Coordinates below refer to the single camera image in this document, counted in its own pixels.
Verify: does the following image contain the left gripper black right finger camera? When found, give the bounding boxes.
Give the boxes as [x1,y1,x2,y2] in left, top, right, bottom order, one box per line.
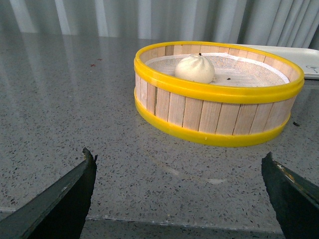
[261,152,319,239]

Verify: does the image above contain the grey pleated curtain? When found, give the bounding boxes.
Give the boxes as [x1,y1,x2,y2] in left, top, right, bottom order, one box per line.
[0,0,319,49]

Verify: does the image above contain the white steamed bun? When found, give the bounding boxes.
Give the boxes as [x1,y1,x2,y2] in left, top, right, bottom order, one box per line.
[174,53,216,84]

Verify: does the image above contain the white mesh steamer liner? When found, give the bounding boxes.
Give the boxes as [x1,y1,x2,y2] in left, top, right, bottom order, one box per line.
[146,53,289,87]

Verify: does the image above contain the wooden steamer basket yellow rims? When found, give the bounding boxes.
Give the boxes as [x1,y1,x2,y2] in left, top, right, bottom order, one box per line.
[134,41,305,147]

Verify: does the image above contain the white rectangular tray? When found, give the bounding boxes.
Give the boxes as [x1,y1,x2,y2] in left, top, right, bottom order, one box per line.
[236,44,319,80]

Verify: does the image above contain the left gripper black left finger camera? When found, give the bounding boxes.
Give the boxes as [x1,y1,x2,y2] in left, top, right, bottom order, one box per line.
[0,148,97,239]

